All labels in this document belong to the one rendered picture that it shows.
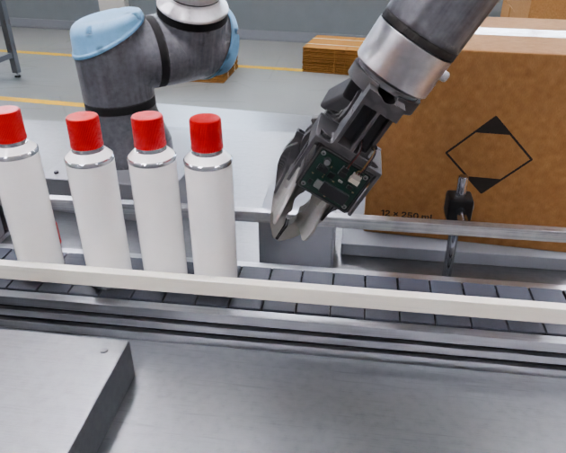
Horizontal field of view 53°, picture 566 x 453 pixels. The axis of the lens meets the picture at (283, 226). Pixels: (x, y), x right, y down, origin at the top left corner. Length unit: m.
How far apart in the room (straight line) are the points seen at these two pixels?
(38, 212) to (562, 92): 0.64
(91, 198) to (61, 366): 0.18
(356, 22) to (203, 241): 5.41
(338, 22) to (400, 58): 5.50
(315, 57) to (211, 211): 4.38
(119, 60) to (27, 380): 0.51
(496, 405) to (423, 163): 0.33
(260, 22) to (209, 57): 5.19
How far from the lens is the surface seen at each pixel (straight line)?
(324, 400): 0.62
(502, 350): 0.67
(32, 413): 0.58
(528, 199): 0.84
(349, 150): 0.51
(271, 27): 6.15
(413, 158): 0.80
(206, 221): 0.62
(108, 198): 0.65
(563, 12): 3.70
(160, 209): 0.64
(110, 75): 0.94
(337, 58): 4.92
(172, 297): 0.68
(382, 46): 0.51
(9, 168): 0.68
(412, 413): 0.62
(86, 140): 0.63
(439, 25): 0.50
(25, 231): 0.72
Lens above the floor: 1.28
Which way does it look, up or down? 30 degrees down
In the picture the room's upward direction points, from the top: straight up
